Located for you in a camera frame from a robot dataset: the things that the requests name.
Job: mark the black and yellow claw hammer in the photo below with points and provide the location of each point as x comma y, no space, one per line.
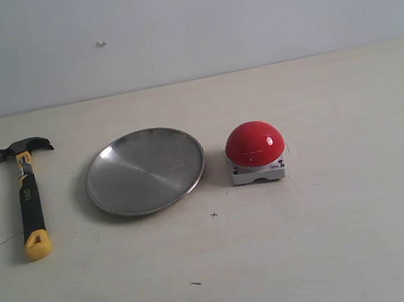
37,241

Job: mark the red dome push button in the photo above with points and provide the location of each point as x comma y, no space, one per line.
255,151

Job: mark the round stainless steel plate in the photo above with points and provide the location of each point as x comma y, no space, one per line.
145,171

